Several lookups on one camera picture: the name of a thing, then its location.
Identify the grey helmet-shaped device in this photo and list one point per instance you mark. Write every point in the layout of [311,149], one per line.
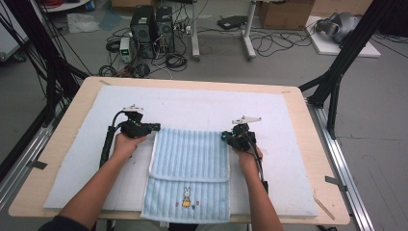
[343,25]

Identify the white desk leg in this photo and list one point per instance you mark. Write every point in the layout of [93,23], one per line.
[194,38]
[248,38]

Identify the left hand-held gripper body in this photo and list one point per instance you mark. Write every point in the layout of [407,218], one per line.
[134,130]

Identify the thin wooden stick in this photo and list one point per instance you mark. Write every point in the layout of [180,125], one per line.
[324,208]

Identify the white foam mat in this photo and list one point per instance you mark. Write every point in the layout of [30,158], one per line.
[192,106]

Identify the person's right hand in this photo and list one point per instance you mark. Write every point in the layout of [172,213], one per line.
[248,162]

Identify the slim black computer tower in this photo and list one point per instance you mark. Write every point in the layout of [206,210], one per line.
[165,29]

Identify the white plastic bag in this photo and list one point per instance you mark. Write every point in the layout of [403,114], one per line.
[81,22]

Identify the white power supply unit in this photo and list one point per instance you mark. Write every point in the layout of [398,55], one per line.
[125,49]

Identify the white floor board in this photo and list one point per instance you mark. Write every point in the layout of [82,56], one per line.
[324,46]

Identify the person's left hand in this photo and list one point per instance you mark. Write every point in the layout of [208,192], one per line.
[123,147]

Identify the black tape strip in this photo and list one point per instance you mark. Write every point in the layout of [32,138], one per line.
[38,165]

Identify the large black computer tower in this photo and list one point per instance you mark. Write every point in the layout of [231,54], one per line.
[142,32]

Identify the black metal frame strut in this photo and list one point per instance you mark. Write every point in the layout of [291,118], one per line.
[38,41]
[352,45]

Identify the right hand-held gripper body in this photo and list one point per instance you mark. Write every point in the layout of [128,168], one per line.
[242,141]

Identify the light blue striped towel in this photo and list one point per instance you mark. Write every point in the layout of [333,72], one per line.
[189,154]

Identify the brown cardboard box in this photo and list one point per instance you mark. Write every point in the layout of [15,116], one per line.
[285,14]

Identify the aluminium rail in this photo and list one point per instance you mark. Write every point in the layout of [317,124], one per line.
[22,163]
[340,160]

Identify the flat black box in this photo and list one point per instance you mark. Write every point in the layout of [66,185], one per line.
[231,21]

